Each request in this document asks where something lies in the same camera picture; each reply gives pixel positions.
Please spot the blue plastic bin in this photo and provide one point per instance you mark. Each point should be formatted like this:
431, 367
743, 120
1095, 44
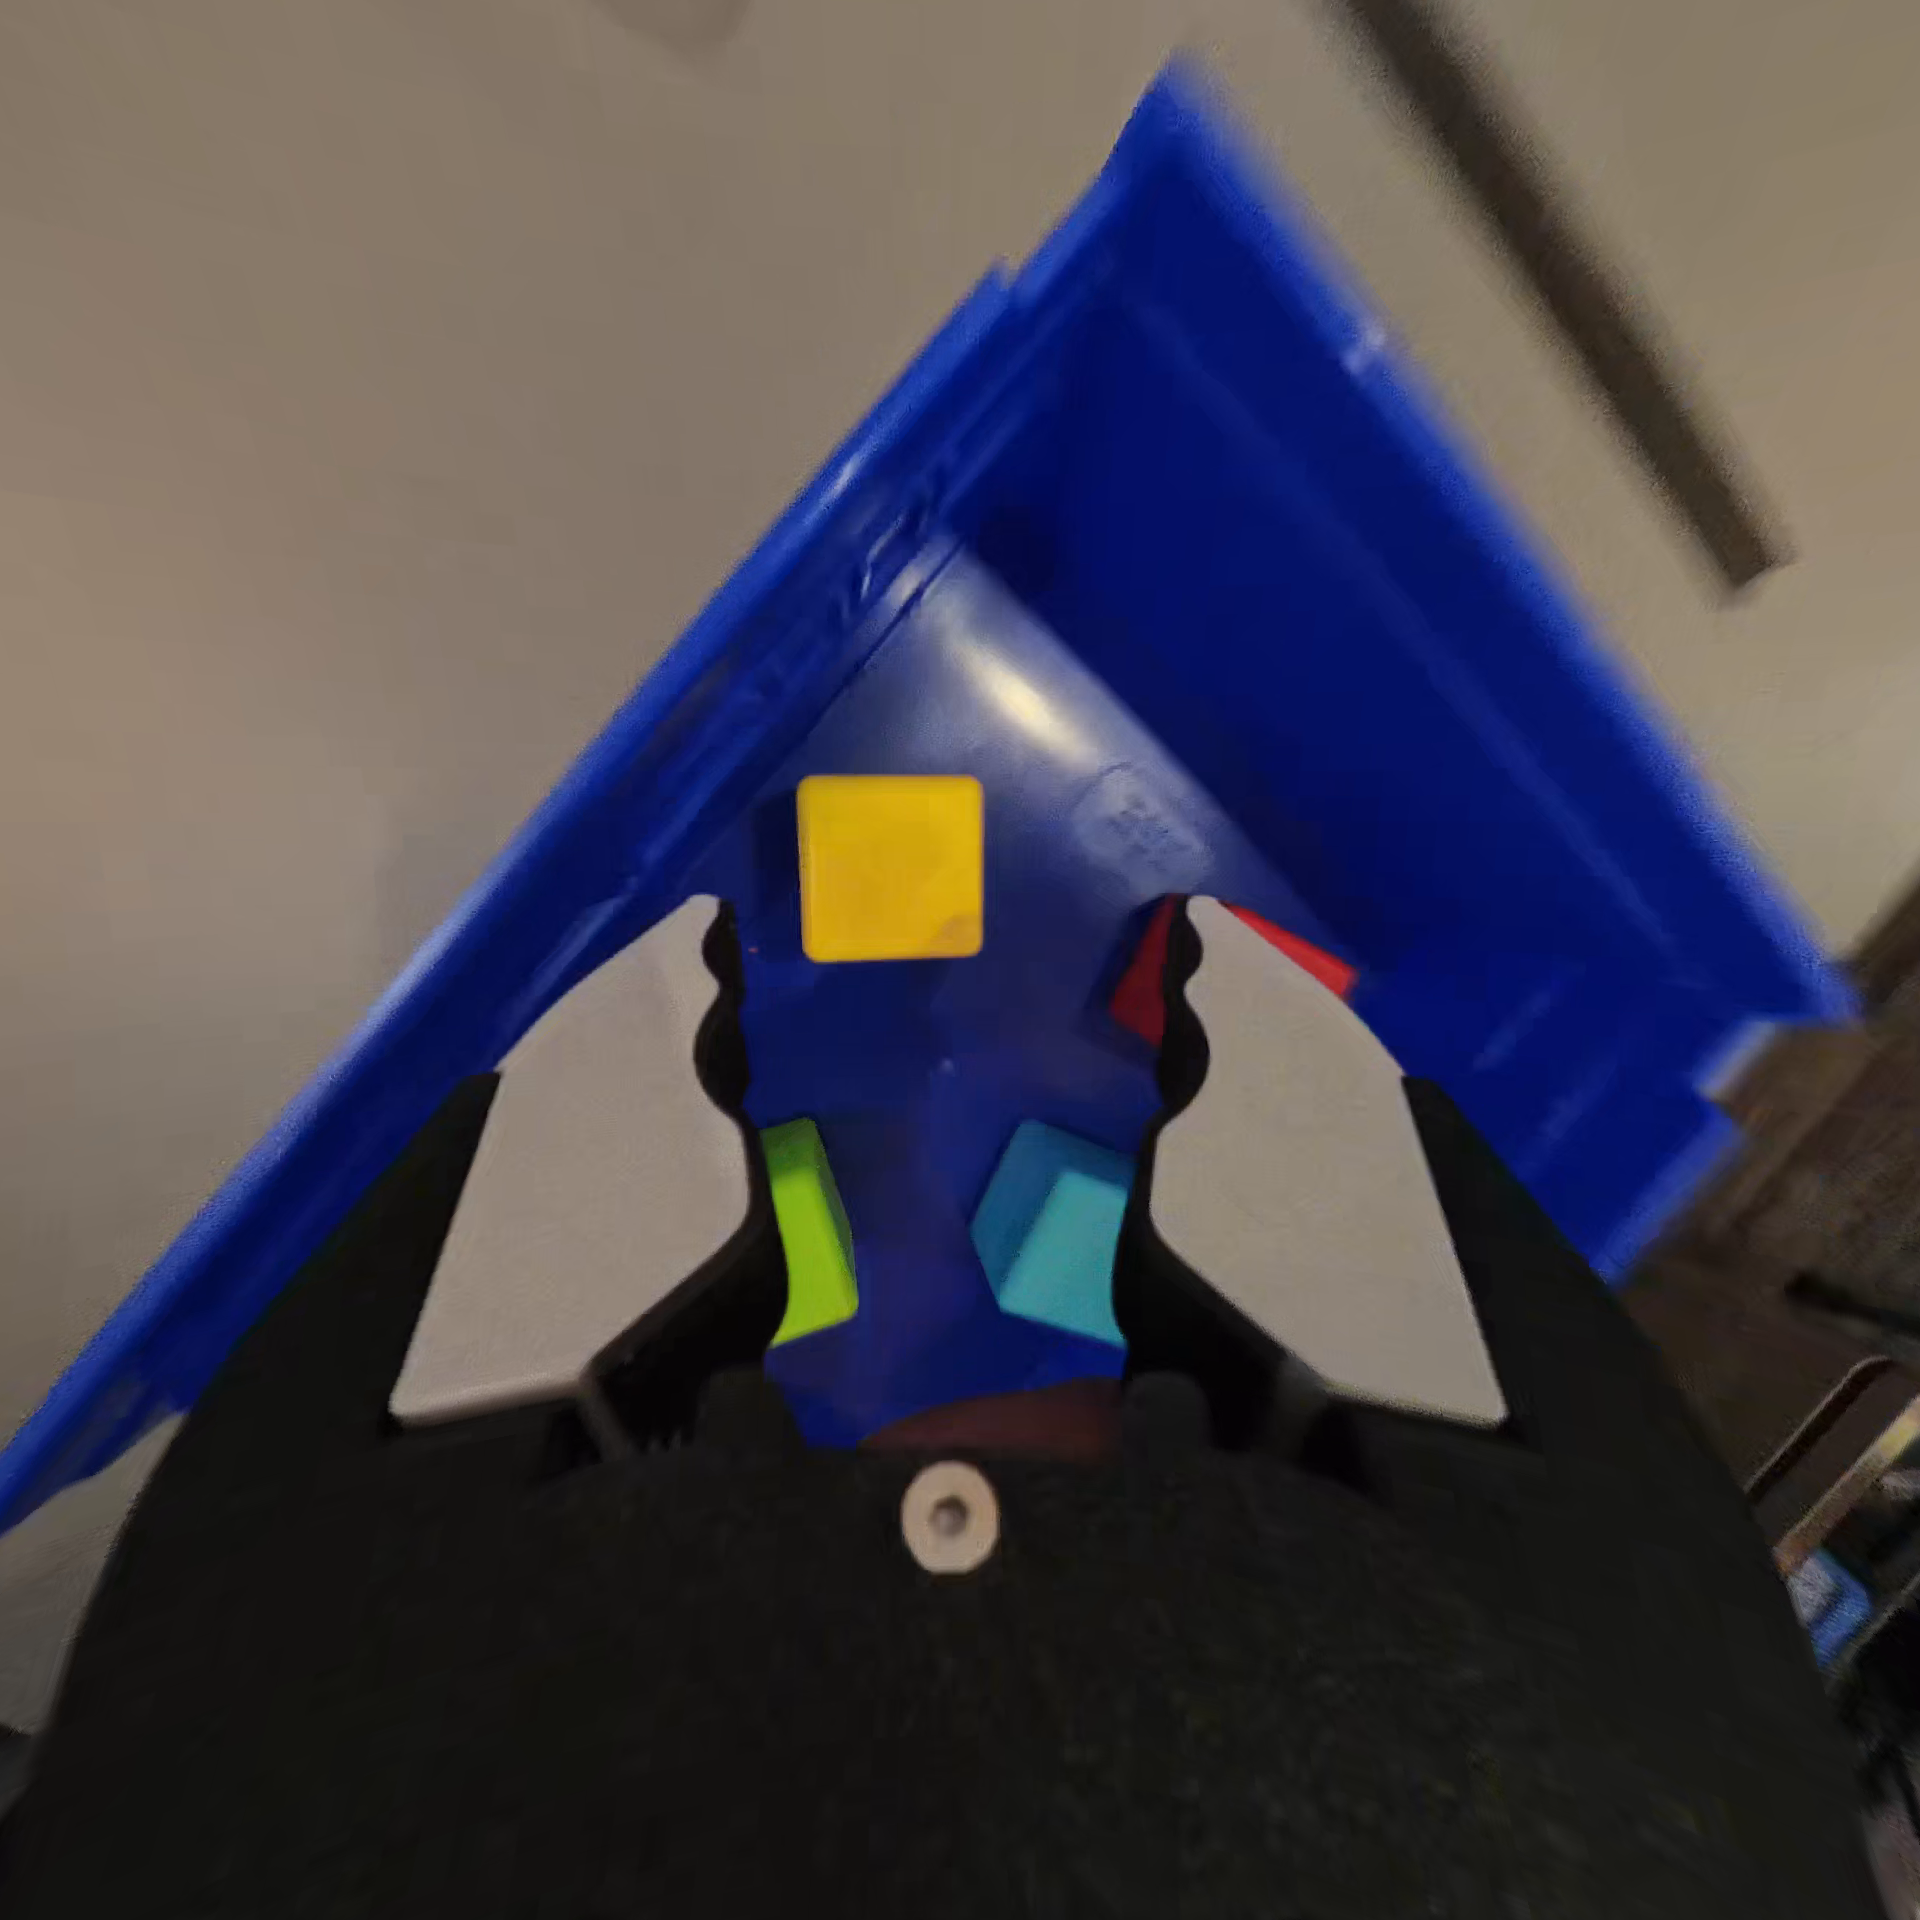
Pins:
1277, 600

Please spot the grey desk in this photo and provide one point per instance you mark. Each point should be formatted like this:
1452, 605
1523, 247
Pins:
376, 451

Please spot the yellow cube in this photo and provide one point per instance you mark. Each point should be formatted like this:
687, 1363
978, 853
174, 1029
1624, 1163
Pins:
892, 868

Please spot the cyan cube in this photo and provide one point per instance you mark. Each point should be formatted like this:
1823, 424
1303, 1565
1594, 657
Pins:
1051, 1231

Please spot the red cube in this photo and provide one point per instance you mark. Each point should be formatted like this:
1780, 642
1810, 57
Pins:
1143, 983

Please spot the green cube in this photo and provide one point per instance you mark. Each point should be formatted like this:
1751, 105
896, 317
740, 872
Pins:
811, 1231

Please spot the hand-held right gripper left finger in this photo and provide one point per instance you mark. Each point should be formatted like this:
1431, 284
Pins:
586, 1200

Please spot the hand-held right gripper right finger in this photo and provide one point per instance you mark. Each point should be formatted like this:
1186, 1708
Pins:
1319, 1200

